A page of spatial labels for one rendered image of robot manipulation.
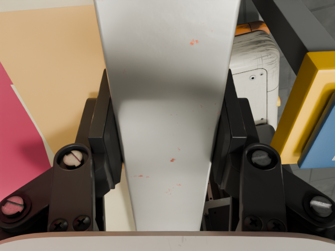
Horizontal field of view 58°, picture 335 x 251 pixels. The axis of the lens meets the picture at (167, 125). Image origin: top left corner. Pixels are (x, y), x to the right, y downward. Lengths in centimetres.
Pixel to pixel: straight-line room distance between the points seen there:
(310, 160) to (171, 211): 20
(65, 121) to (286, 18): 34
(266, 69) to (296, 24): 74
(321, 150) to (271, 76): 88
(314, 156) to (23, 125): 26
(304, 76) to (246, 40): 91
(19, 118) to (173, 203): 9
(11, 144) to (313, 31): 35
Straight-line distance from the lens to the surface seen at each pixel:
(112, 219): 26
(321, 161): 34
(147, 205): 16
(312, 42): 40
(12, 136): 19
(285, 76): 160
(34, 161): 20
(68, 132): 17
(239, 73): 114
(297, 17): 45
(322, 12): 147
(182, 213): 17
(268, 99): 126
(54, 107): 16
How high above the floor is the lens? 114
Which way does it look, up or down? 43 degrees down
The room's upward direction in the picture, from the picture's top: 174 degrees clockwise
